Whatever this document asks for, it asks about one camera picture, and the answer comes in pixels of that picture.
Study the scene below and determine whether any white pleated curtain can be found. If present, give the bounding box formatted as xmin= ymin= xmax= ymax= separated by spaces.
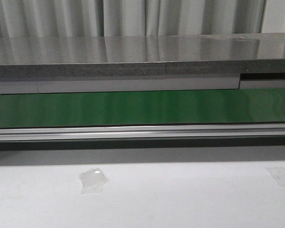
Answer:
xmin=0 ymin=0 xmax=285 ymax=38

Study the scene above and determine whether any grey conveyor rear rail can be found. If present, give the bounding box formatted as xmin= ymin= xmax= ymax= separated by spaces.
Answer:
xmin=0 ymin=73 xmax=285 ymax=94

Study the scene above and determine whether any clear tape patch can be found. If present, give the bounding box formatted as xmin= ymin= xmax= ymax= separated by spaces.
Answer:
xmin=266 ymin=167 xmax=285 ymax=187
xmin=78 ymin=168 xmax=109 ymax=194

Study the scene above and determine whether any grey raised table slab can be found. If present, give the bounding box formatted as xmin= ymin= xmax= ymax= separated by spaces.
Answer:
xmin=0 ymin=33 xmax=285 ymax=81

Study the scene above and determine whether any clear tape patch left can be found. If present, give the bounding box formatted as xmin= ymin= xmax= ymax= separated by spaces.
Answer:
xmin=78 ymin=168 xmax=109 ymax=194

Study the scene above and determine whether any aluminium conveyor front rail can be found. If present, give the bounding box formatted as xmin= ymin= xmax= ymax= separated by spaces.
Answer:
xmin=0 ymin=123 xmax=285 ymax=142

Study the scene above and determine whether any green conveyor belt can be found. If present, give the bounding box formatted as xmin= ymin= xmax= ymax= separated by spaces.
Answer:
xmin=0 ymin=88 xmax=285 ymax=128

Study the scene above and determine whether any clear tape patch right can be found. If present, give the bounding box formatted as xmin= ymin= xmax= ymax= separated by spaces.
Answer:
xmin=266 ymin=167 xmax=285 ymax=187

